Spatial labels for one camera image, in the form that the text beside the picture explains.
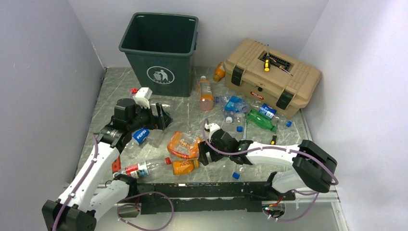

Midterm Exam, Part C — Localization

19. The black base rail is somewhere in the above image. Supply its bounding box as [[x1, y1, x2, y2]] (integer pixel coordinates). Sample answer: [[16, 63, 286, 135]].
[[121, 181, 295, 215]]

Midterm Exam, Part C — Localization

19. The clear bottle near bin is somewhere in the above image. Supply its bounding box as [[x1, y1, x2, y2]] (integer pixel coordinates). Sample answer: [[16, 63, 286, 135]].
[[149, 97, 176, 111]]

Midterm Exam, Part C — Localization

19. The tall orange drink bottle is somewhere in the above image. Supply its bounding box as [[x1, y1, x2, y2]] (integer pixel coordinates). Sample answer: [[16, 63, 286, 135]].
[[198, 76, 214, 111]]

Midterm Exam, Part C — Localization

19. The crushed blue label bottle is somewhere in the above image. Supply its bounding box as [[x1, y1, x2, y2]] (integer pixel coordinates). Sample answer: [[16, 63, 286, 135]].
[[214, 95, 249, 113]]

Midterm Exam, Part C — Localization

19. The red handled adjustable wrench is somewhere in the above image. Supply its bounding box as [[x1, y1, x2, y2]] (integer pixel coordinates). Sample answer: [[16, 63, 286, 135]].
[[112, 156, 121, 174]]

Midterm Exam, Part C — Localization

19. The green plastic bottle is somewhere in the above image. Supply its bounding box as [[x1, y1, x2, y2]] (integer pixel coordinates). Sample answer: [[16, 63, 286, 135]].
[[246, 109, 277, 132]]

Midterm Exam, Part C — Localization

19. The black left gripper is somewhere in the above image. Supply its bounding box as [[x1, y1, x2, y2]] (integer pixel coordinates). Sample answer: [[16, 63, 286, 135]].
[[128, 102, 173, 132]]

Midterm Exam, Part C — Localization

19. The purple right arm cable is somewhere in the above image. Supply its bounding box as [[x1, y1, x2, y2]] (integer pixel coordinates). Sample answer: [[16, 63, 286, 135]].
[[203, 118, 339, 186]]

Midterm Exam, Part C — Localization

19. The pepsi bottle left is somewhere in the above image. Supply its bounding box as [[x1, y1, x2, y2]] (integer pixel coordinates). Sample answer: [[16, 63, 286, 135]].
[[132, 128, 150, 145]]

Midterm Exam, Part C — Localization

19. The clear plastic bottle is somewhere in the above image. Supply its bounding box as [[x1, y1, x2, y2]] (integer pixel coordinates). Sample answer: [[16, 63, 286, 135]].
[[232, 165, 247, 180]]

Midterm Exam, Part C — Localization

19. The dark green trash bin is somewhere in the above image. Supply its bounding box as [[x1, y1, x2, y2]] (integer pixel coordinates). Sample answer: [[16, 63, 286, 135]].
[[118, 13, 199, 97]]

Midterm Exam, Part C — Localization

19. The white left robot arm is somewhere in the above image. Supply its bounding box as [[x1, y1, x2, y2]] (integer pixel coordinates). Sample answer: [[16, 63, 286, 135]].
[[42, 98, 173, 231]]

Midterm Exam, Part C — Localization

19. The white label green cap bottle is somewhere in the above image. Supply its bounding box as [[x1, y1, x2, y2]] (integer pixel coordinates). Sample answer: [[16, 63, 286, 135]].
[[147, 129, 164, 148]]

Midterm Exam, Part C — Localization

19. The tan plastic toolbox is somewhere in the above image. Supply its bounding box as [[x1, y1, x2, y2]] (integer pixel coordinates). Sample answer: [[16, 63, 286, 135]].
[[224, 38, 322, 118]]

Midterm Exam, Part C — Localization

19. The yellow black screwdriver on table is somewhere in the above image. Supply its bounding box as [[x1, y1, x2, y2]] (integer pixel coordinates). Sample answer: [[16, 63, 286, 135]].
[[270, 134, 277, 145]]

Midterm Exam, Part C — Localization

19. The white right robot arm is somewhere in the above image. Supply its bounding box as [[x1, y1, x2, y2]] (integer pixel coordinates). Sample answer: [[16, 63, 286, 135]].
[[198, 124, 339, 200]]

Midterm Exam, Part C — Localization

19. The orange bottle behind toolbox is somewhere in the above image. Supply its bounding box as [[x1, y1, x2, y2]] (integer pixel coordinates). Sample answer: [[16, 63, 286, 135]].
[[213, 62, 225, 82]]

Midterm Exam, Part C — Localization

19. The silver open end wrench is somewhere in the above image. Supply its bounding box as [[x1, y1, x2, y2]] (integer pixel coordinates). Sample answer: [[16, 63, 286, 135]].
[[242, 120, 248, 140]]

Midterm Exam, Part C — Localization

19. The yellow handled screwdriver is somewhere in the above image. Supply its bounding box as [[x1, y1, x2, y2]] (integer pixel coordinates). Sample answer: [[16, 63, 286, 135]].
[[264, 45, 270, 72]]

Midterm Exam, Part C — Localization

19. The crushed large orange bottle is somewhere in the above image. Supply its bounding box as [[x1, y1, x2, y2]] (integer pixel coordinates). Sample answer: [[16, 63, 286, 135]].
[[167, 131, 202, 160]]

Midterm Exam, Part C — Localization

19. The clear bottle red cap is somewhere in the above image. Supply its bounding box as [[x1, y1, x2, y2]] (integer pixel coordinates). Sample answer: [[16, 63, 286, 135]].
[[113, 157, 172, 179]]

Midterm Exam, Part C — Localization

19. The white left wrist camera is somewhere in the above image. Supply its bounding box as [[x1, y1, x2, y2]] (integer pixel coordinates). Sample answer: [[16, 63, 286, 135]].
[[130, 87, 153, 109]]

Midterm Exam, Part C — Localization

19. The small orange juice bottle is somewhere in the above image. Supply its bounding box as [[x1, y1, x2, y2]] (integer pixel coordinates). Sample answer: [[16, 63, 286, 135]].
[[172, 159, 199, 175]]

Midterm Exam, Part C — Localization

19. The blue label bottle by toolbox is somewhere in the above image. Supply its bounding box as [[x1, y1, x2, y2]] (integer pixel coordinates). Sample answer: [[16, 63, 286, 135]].
[[259, 103, 293, 128]]

